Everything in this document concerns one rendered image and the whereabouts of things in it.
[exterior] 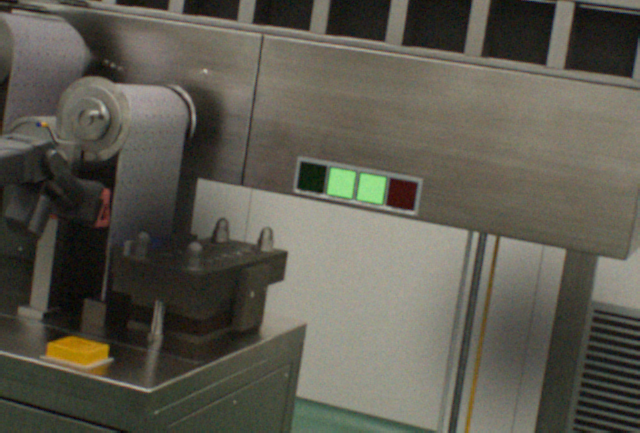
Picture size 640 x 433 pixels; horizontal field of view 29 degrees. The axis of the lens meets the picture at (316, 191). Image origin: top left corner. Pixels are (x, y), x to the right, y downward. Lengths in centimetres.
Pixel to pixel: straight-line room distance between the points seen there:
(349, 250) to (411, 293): 30
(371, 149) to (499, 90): 26
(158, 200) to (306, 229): 259
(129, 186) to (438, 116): 58
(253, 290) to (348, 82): 43
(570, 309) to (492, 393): 235
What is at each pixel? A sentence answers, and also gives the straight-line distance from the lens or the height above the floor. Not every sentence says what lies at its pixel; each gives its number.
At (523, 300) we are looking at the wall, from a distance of 466.
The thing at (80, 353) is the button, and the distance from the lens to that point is 192.
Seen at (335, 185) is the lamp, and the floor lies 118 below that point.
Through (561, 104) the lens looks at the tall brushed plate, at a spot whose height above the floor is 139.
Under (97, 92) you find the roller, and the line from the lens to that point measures 217.
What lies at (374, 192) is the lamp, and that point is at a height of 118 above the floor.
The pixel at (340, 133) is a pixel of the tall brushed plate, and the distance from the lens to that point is 234.
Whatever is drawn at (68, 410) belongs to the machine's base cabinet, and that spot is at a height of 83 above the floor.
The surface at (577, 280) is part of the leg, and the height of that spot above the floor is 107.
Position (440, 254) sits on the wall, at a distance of 471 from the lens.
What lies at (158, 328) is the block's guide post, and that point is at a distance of 214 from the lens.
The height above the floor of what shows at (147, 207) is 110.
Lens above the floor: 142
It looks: 6 degrees down
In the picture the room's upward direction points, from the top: 9 degrees clockwise
